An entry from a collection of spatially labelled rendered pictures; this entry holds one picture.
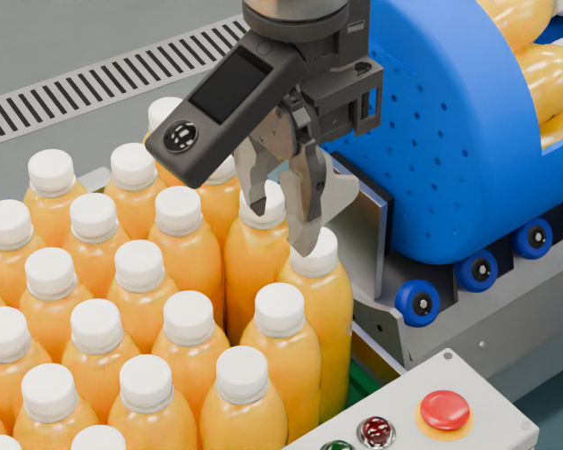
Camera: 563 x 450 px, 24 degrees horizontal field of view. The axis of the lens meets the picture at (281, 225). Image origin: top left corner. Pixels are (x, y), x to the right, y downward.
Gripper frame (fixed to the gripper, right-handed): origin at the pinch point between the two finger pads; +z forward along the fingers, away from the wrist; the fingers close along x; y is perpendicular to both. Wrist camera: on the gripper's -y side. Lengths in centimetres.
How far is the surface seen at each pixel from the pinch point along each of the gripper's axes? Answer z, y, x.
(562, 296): 30.3, 36.1, -1.1
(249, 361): 7.1, -5.9, -4.7
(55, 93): 117, 59, 166
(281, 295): 7.2, 0.1, -0.7
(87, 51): 118, 74, 176
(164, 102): 7.1, 6.4, 25.7
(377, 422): 6.5, -2.3, -15.4
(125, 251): 7.1, -7.1, 11.1
